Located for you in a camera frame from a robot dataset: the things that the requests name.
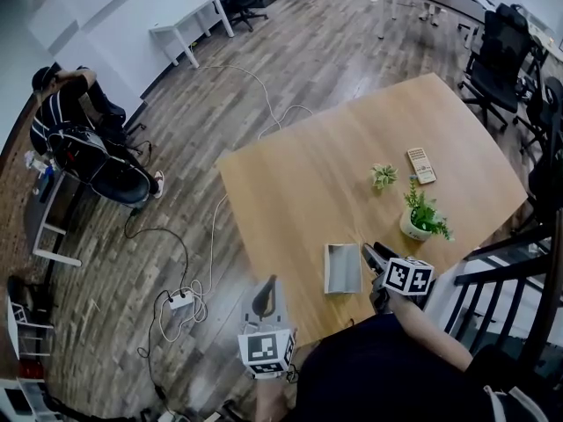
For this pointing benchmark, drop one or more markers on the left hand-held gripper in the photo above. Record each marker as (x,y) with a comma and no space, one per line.
(264,352)

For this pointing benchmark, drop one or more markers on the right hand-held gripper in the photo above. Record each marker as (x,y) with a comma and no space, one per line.
(407,276)

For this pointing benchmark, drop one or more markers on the grey glasses case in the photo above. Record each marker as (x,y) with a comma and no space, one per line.
(343,268)

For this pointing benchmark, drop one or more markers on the person's right forearm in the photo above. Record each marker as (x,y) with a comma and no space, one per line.
(429,330)

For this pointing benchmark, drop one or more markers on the person's left forearm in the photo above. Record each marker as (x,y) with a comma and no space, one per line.
(270,400)

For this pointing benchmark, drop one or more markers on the green plant in white pot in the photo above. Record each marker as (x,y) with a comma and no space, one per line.
(418,224)

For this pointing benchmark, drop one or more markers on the small succulent plant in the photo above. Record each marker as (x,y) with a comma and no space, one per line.
(384,176)

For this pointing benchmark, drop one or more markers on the white power strip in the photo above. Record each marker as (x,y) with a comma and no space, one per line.
(181,300)

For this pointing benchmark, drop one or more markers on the beige remote control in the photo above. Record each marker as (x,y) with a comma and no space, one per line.
(421,165)

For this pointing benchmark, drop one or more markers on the person's dark shirt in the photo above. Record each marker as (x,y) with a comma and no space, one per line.
(378,367)

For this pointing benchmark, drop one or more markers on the black office chair with bag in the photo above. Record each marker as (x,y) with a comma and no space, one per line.
(114,178)

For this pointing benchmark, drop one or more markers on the grey desk with white legs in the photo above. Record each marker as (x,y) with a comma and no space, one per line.
(48,218)

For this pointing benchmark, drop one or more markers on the black mesh office chair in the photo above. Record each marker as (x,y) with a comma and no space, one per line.
(501,60)

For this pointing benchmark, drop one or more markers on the white shelf unit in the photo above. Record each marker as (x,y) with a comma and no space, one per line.
(22,336)

